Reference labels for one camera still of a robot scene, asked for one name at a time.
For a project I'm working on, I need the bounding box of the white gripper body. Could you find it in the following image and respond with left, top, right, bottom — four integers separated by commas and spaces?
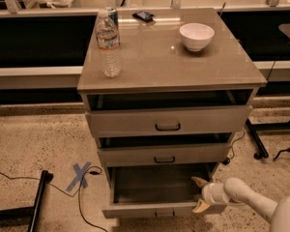
202, 183, 231, 205

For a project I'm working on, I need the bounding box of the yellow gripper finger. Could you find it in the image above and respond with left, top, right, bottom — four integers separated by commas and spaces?
192, 199, 210, 214
191, 177, 209, 189

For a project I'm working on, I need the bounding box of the grey bottom drawer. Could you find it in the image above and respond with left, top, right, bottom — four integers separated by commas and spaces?
102, 162, 218, 218

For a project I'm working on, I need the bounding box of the grey drawer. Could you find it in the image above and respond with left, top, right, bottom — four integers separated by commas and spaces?
85, 105, 252, 138
102, 162, 218, 218
98, 132, 232, 167

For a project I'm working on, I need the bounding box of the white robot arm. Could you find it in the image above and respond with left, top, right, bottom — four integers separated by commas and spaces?
191, 177, 290, 232

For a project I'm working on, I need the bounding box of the grey middle drawer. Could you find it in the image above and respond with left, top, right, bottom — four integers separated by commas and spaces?
98, 132, 232, 167

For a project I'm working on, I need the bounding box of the grey top drawer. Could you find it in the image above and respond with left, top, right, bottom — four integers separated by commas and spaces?
85, 105, 252, 138

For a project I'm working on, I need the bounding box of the grey drawer cabinet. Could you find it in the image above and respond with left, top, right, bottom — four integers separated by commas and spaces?
76, 7, 268, 179

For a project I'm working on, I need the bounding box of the black stand leg right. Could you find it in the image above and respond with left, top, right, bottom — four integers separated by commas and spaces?
246, 120, 269, 160

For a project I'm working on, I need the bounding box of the black stand leg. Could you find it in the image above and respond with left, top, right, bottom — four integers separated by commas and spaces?
246, 120, 269, 160
0, 170, 53, 232

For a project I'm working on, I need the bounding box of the blue tape cross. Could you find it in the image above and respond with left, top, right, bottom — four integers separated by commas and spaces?
66, 161, 91, 191

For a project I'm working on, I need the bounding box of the white ceramic bowl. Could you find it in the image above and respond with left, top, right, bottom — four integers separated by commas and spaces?
179, 23, 215, 51

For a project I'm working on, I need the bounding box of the clear plastic water bottle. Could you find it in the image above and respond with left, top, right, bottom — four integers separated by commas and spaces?
95, 10, 122, 77

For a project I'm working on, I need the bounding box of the dark blue snack packet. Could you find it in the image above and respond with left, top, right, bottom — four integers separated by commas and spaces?
132, 11, 154, 22

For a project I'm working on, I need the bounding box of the black stand leg left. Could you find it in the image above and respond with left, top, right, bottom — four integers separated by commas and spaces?
0, 170, 53, 232

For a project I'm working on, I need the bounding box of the soda can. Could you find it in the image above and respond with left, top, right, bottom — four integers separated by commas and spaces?
105, 7, 118, 25

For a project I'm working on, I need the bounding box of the black floor cable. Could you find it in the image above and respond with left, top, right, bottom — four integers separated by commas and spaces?
0, 163, 109, 232

